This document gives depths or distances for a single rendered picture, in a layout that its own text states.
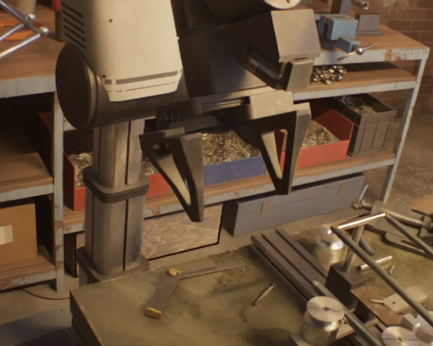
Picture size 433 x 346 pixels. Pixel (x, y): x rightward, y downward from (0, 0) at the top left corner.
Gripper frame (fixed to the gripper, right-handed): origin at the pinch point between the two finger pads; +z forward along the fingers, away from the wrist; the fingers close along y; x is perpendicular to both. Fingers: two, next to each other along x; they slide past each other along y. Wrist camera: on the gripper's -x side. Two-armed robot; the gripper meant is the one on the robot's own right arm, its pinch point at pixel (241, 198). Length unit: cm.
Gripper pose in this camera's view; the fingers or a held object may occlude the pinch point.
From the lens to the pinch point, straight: 55.1
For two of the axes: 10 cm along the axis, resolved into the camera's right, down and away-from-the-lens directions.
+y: 7.8, -2.1, 5.8
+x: -5.9, 0.3, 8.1
